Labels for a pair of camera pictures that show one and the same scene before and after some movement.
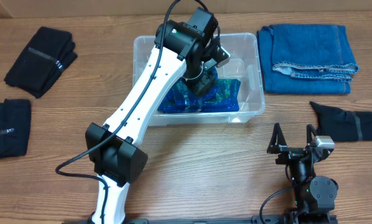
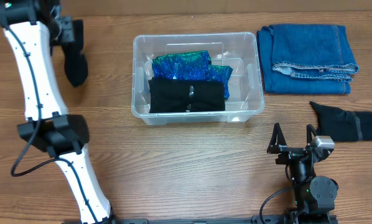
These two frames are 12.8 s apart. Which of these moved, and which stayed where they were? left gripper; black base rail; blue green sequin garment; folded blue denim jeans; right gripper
Moved: left gripper; blue green sequin garment
Stayed: black base rail; right gripper; folded blue denim jeans
